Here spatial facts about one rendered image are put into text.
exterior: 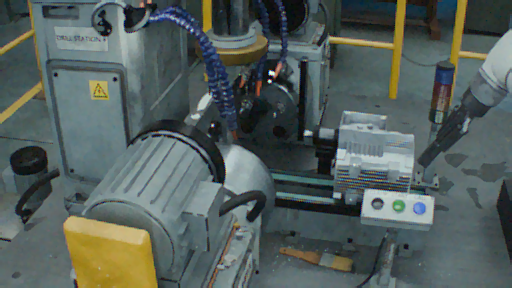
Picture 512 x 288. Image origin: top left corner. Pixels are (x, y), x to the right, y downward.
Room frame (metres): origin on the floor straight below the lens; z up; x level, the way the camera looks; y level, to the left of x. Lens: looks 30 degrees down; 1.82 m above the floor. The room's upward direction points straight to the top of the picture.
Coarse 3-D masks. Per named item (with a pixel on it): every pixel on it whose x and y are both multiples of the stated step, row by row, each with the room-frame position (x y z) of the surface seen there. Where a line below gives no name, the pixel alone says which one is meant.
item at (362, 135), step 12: (348, 120) 1.33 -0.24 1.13; (360, 120) 1.33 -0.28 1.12; (372, 120) 1.33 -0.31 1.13; (384, 120) 1.30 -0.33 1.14; (348, 132) 1.25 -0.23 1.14; (360, 132) 1.24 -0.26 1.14; (372, 132) 1.23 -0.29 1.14; (384, 132) 1.23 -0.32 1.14; (348, 144) 1.24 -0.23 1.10; (360, 144) 1.24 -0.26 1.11; (372, 144) 1.23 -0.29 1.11; (384, 144) 1.22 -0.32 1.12
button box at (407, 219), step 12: (372, 192) 1.06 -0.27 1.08; (384, 192) 1.06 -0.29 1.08; (384, 204) 1.03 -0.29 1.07; (408, 204) 1.03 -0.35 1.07; (432, 204) 1.02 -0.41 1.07; (360, 216) 1.02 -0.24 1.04; (372, 216) 1.02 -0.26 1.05; (384, 216) 1.01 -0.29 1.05; (396, 216) 1.01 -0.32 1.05; (408, 216) 1.00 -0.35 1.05; (420, 216) 1.00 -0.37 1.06; (432, 216) 1.00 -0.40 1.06; (408, 228) 1.01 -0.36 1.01; (420, 228) 1.00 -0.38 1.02
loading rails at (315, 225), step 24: (288, 192) 1.36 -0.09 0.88; (312, 192) 1.34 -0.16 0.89; (408, 192) 1.29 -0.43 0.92; (288, 216) 1.26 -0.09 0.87; (312, 216) 1.24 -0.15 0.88; (336, 216) 1.23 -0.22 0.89; (288, 240) 1.22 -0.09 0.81; (336, 240) 1.23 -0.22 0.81; (360, 240) 1.21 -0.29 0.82; (408, 240) 1.18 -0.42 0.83
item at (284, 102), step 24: (240, 72) 1.63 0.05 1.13; (264, 72) 1.56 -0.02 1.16; (288, 72) 1.60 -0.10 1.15; (240, 96) 1.57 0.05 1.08; (264, 96) 1.56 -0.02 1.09; (288, 96) 1.54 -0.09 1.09; (240, 120) 1.57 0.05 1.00; (264, 120) 1.56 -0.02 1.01; (288, 120) 1.54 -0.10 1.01; (264, 144) 1.56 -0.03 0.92
